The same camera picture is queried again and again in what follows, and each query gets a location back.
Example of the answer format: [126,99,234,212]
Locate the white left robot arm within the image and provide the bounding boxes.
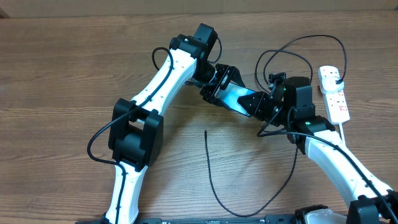
[100,24,252,223]

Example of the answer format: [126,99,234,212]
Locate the blue smartphone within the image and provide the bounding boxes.
[216,83,255,117]

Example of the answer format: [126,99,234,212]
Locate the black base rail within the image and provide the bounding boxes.
[74,213,312,224]

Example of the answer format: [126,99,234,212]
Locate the black charger cable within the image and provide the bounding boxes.
[203,34,348,218]

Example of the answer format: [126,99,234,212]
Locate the white power strip cord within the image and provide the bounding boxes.
[338,123,348,147]

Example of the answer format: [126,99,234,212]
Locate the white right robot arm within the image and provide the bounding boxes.
[238,77,397,223]

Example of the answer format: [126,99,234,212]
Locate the white power strip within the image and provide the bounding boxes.
[318,65,350,124]

